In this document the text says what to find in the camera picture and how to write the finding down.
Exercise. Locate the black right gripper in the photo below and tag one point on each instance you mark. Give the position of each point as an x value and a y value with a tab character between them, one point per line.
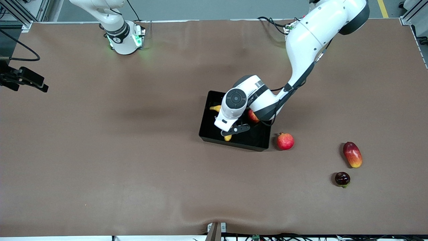
9	77

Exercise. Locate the yellow banana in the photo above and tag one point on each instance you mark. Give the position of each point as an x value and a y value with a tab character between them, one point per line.
215	108

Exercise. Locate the red apple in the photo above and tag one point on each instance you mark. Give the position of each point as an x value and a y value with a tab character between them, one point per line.
253	117

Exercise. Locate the black plastic box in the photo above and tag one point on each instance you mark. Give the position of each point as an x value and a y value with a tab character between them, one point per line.
257	137

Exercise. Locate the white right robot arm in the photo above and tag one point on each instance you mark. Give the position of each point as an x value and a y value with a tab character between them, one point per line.
120	40

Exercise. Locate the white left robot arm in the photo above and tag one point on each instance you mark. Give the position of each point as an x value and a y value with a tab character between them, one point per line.
314	36

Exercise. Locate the brown table cover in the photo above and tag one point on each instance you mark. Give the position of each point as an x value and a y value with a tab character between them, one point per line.
133	167

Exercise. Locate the red pomegranate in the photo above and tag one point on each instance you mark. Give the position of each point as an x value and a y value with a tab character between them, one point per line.
285	141

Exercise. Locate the dark purple mangosteen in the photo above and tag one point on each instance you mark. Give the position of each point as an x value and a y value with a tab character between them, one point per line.
342	178

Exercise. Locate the red yellow mango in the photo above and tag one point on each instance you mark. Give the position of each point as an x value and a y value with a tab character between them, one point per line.
352	154

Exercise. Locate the aluminium frame with dark struts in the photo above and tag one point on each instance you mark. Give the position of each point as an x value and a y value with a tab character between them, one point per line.
20	15

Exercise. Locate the metal table edge bracket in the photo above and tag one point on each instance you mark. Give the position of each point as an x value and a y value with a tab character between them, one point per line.
215	232

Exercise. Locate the aluminium frame profile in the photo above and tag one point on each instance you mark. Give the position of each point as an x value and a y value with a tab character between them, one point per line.
413	13

